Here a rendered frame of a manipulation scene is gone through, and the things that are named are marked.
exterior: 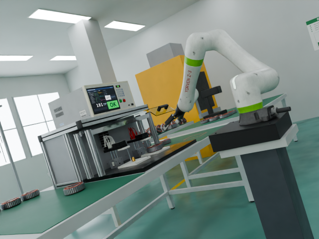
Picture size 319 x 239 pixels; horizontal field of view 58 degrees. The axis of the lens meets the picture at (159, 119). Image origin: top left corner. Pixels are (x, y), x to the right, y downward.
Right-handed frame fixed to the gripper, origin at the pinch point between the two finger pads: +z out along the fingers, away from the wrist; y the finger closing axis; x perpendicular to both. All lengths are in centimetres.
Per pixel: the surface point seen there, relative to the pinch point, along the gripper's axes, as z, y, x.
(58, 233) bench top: -44, -123, -47
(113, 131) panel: 5.3, -43.9, 13.8
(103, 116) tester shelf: -17, -60, 13
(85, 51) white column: 202, 158, 328
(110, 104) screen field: -16, -48, 22
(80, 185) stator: -10, -92, -20
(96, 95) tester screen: -21, -58, 27
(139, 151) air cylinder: 5.5, -35.2, -8.5
